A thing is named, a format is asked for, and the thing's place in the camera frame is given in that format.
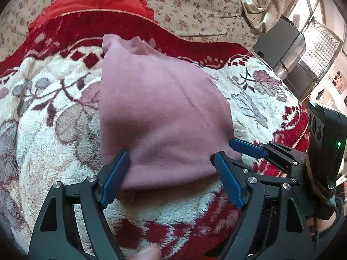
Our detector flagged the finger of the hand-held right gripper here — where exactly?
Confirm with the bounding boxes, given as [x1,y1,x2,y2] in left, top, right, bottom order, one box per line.
[229,138,308,166]
[236,160,302,187]

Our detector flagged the dark metal cabinet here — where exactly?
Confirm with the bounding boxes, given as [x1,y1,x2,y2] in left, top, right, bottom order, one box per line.
[282,60,322,102]
[252,16,307,72]

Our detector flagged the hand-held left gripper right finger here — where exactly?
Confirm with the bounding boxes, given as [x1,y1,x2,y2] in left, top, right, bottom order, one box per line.
[210,151,320,260]

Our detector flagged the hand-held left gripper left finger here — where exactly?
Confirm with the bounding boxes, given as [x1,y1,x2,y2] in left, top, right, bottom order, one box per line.
[27,149,132,260]

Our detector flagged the beige curtain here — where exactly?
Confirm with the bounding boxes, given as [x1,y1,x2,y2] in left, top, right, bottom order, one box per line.
[240,0,307,34]

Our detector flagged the pink knit garment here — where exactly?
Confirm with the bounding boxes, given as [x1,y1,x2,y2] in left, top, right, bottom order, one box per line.
[99,34,243,191]

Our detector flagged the red and white plush blanket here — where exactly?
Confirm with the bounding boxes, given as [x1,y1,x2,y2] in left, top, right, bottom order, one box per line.
[0,8,311,260]

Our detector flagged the window with metal grille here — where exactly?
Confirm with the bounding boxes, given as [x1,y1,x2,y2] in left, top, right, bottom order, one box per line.
[287,0,343,79]

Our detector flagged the wall poster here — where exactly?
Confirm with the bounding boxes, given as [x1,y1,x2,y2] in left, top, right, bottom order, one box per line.
[329,65,347,94]

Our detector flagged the floral bed sheet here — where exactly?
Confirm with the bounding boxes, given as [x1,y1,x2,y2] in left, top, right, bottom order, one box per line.
[0,0,261,53]

